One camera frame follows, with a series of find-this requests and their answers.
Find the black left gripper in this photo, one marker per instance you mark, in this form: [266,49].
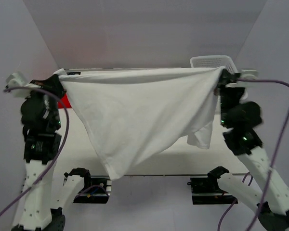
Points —
[52,84]

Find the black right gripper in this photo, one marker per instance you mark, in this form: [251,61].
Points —
[225,78]

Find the white t shirt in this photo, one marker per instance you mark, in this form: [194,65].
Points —
[132,115]

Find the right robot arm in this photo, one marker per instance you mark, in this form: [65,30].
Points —
[271,205]

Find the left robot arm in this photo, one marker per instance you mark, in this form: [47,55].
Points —
[41,121]

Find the red folded t shirt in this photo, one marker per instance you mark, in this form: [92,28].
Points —
[64,103]

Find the white plastic basket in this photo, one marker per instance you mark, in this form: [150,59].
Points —
[214,61]

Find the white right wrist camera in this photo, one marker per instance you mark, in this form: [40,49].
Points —
[246,75]

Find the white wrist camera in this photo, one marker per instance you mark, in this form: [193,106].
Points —
[246,75]
[19,86]

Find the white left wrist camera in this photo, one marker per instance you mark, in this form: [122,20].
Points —
[19,86]

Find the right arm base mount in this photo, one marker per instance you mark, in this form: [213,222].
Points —
[204,193]

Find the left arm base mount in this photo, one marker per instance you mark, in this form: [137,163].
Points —
[98,192]

